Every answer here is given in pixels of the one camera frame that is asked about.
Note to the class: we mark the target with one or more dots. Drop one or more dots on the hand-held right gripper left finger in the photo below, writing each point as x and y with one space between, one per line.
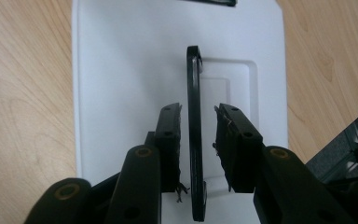
167 146

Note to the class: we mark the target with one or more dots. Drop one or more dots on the white rectangular tray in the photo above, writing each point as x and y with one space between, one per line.
121 77

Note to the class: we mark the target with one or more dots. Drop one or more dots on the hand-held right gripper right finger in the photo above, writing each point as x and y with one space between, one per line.
239 146

